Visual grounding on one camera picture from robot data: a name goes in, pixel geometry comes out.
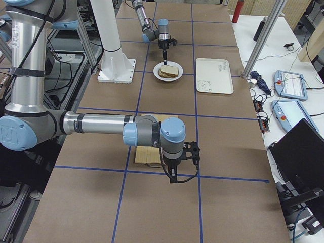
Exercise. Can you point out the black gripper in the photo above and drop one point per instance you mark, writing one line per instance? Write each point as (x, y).
(171, 164)
(163, 44)

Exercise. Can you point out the white round plate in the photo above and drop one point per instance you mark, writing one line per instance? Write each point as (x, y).
(170, 63)

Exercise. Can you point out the white bread slice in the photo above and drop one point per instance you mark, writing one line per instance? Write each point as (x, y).
(169, 69)

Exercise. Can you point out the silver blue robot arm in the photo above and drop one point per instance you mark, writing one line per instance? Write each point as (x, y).
(27, 122)
(151, 32)

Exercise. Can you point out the wooden cutting board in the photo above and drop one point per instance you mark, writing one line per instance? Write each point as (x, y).
(150, 155)

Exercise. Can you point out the cream bear tray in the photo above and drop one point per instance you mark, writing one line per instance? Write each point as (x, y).
(213, 76)

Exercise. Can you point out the red bottle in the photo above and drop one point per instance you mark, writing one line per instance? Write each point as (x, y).
(237, 11)

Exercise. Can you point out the small silver metal cylinder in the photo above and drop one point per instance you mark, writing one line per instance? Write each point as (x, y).
(252, 83)

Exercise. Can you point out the black bottle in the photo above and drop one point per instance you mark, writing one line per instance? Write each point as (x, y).
(260, 28)

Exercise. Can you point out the folded dark blue umbrella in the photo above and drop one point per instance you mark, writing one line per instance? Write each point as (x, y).
(260, 82)

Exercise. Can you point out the black power strip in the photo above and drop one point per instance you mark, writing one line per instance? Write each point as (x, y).
(262, 116)

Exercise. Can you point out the far blue teach pendant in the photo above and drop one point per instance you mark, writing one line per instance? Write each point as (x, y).
(290, 85)

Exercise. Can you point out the blue teach pendant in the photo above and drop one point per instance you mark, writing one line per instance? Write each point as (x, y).
(290, 112)
(290, 85)

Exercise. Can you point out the black laptop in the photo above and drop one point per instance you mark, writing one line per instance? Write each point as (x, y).
(299, 158)

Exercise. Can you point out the near blue teach pendant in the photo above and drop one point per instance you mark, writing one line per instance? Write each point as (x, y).
(290, 112)

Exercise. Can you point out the white pedestal column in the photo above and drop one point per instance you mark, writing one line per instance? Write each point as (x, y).
(115, 66)

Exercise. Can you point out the aluminium frame post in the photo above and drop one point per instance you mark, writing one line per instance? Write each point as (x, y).
(264, 35)

